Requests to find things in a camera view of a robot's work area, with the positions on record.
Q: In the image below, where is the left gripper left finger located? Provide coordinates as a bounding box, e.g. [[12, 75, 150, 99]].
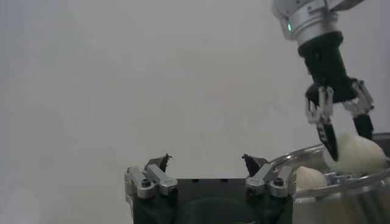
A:
[[124, 153, 179, 200]]

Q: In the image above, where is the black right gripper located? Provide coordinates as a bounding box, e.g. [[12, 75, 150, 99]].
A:
[[297, 30, 375, 162]]

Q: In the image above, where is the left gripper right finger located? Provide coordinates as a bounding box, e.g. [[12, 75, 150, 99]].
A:
[[241, 153, 297, 198]]

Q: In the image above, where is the white steamed baozi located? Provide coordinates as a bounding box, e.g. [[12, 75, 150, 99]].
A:
[[323, 132, 388, 175], [295, 166, 328, 192]]

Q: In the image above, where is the stainless steel steamer basket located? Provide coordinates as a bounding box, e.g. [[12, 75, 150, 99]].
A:
[[269, 133, 390, 224]]

